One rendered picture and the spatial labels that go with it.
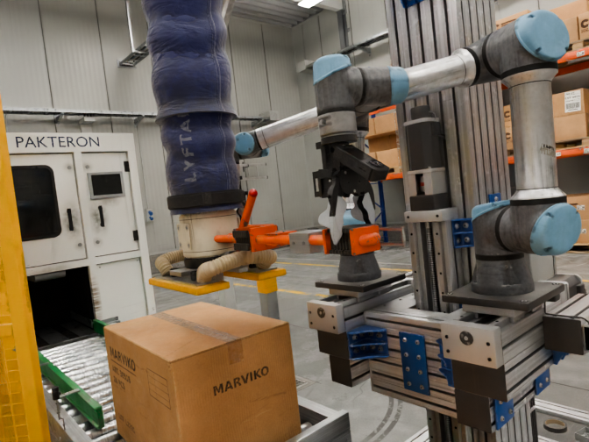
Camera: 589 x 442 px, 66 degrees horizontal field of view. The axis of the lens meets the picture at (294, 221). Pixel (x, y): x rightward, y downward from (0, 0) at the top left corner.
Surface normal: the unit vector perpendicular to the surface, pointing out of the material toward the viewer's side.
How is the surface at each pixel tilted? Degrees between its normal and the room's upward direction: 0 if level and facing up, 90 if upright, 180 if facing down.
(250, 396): 90
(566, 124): 88
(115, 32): 90
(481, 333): 90
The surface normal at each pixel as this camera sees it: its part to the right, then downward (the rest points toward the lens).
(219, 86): 0.81, 0.12
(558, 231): 0.31, 0.15
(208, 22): 0.58, -0.31
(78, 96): 0.65, -0.04
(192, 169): -0.04, -0.21
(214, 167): 0.41, -0.25
